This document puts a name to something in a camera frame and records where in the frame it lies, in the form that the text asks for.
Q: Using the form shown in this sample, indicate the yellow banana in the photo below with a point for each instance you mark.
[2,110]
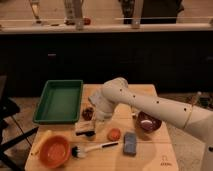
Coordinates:
[43,138]

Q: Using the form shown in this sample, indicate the white wrapped gripper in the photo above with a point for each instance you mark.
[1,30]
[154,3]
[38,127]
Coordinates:
[104,108]

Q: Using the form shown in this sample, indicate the blue grey sponge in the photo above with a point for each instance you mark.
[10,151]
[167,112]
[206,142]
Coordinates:
[130,144]

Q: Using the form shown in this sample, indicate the dark red bowl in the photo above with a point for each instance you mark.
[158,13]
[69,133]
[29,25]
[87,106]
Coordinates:
[147,123]

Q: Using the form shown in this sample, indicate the dark metal cup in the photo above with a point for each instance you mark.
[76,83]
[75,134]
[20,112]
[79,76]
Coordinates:
[87,113]

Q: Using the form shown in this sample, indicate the orange round fruit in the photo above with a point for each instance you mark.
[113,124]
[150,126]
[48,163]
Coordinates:
[114,134]

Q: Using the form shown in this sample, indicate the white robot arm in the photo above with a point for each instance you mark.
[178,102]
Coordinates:
[193,120]

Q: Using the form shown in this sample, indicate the white dish brush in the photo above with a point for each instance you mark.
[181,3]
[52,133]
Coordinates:
[81,152]

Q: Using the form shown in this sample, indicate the wooden block eraser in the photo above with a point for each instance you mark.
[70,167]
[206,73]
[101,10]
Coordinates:
[85,128]

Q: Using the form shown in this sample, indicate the green plastic tray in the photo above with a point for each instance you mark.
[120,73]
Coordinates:
[60,102]

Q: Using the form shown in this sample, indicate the orange plastic bowl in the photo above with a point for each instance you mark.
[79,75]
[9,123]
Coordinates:
[55,151]

